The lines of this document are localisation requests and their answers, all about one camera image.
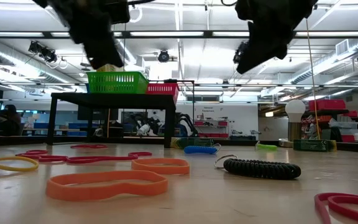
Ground blue storage bins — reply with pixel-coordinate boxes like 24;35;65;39
67;122;88;137

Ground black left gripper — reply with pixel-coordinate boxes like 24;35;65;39
32;0;131;70

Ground green coil wristband keychain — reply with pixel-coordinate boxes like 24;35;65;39
254;141;278;152

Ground white globe lamp brass base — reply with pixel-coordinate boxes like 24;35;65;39
278;99;306;148

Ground white LED light bar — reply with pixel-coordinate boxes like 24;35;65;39
130;31;204;37
295;30;358;37
212;31;250;37
0;32;45;37

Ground black perforated metal shelf riser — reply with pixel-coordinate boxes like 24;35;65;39
46;92;177;149

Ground white cylinder device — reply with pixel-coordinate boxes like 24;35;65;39
136;123;151;137

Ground yellow green crayon box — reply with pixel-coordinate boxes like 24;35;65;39
170;137;216;149
293;139;337;152
96;63;119;73

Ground yellow hanging cable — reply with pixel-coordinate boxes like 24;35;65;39
305;18;322;140

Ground person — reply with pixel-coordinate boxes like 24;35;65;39
0;104;23;137

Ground blue coil wristband keychain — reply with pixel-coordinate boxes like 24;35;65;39
183;142;222;156

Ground yellow rubber band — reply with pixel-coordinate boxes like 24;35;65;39
0;155;40;175

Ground black coil wristband keychain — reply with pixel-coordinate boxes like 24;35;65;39
213;154;302;180

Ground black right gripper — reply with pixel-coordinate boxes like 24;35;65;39
234;0;318;75

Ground orange rubber band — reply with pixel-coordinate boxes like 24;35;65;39
131;157;191;175
45;170;169;202

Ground green plastic basket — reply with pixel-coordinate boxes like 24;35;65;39
86;71;150;95

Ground shelf with red bins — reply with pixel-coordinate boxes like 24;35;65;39
194;119;229;139

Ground red plastic basket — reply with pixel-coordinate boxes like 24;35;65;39
145;82;180;105

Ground large red storage bin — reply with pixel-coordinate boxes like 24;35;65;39
308;99;347;112

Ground clear plastic bin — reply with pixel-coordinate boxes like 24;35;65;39
328;118;358;130

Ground black aluminium rig frame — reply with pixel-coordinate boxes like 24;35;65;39
0;30;358;154

